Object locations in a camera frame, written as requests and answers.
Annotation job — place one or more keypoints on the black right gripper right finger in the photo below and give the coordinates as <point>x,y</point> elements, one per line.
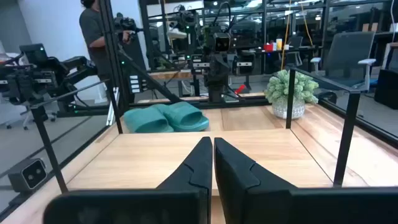
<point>245,199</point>

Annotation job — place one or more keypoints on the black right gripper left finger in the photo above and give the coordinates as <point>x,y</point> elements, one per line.
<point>186,202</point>

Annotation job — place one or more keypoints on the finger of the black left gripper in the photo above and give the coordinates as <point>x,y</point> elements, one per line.
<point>213,71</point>
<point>225,70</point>

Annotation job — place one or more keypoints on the teal rubber slide sandal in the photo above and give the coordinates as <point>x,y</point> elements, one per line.
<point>146,121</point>
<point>186,116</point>

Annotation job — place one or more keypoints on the black metal wooden shoe shelf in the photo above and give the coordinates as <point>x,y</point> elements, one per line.
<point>155,155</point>

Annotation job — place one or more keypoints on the small red object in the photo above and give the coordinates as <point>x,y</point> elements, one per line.
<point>240,89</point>

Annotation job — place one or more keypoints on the red box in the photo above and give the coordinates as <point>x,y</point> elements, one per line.
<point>268,47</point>

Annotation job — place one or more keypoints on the white shoe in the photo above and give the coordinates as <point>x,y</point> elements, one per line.
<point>176,33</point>

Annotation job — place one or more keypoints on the green plant in white pot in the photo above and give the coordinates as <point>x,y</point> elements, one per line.
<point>276,90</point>

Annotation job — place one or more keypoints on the yellow bottle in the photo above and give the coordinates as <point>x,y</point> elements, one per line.
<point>279,44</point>

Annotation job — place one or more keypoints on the black office chair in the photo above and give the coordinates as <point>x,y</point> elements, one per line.
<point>295,43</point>

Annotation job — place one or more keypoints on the black box white labels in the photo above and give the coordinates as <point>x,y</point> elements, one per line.
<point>138,84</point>

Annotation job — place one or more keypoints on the grey mesh office chair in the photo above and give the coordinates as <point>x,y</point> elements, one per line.
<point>345,53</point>

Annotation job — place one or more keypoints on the person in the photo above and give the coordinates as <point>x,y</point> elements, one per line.
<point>91,28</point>

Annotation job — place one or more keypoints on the black cabinet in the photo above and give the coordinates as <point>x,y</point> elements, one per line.
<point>387,88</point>

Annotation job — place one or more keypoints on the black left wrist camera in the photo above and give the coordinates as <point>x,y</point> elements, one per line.
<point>222,42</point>

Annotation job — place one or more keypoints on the aluminium extrusion rail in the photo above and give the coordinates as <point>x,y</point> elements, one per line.
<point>112,107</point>

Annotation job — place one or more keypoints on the black grey table camera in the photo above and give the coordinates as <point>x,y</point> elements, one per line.
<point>28,174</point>

